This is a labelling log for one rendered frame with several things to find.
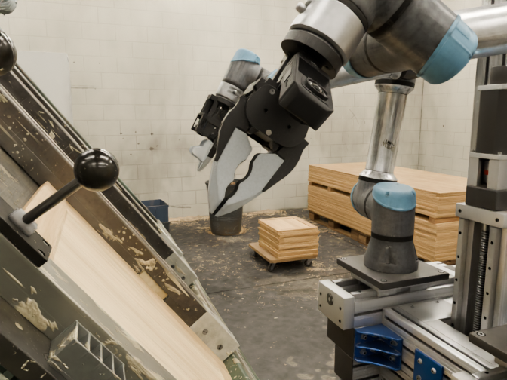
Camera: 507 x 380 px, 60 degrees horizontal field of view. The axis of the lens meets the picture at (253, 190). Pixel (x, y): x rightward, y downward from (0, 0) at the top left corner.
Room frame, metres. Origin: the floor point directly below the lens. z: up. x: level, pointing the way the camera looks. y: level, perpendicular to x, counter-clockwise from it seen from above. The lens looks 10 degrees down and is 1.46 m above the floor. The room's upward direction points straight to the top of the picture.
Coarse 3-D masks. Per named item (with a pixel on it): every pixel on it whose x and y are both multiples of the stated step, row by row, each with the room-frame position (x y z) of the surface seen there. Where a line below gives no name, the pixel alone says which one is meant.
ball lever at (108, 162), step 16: (80, 160) 0.36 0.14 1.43; (96, 160) 0.36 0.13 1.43; (112, 160) 0.37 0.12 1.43; (80, 176) 0.36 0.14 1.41; (96, 176) 0.36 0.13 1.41; (112, 176) 0.37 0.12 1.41; (64, 192) 0.38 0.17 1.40; (32, 208) 0.40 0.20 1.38; (48, 208) 0.39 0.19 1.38; (16, 224) 0.39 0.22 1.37; (32, 224) 0.40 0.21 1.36
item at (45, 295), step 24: (0, 240) 0.38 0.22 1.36; (0, 264) 0.37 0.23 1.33; (24, 264) 0.38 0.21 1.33; (48, 264) 0.42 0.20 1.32; (0, 288) 0.37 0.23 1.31; (24, 288) 0.38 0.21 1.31; (48, 288) 0.39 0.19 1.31; (72, 288) 0.42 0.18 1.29; (24, 312) 0.38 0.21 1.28; (48, 312) 0.39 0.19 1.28; (72, 312) 0.39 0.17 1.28; (96, 312) 0.42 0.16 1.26; (48, 336) 0.39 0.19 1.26; (96, 336) 0.40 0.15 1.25; (120, 336) 0.43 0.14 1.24; (144, 360) 0.43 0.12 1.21
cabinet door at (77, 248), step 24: (48, 192) 0.76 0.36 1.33; (48, 216) 0.64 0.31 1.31; (72, 216) 0.79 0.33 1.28; (48, 240) 0.55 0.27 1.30; (72, 240) 0.67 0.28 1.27; (96, 240) 0.80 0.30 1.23; (72, 264) 0.57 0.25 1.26; (96, 264) 0.67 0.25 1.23; (120, 264) 0.82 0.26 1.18; (96, 288) 0.57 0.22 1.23; (120, 288) 0.68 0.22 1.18; (144, 288) 0.83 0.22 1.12; (120, 312) 0.58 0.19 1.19; (144, 312) 0.70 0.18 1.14; (168, 312) 0.85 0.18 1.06; (144, 336) 0.59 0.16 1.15; (168, 336) 0.71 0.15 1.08; (192, 336) 0.87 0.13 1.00; (168, 360) 0.60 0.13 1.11; (192, 360) 0.72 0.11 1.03; (216, 360) 0.89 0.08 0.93
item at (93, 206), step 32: (0, 96) 0.81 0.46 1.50; (0, 128) 0.81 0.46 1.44; (32, 128) 0.83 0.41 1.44; (32, 160) 0.82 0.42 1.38; (64, 160) 0.84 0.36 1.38; (96, 192) 0.86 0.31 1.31; (96, 224) 0.86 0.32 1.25; (128, 224) 0.92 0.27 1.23; (128, 256) 0.88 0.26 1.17; (160, 256) 0.95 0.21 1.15; (192, 320) 0.92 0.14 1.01; (224, 352) 0.95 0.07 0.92
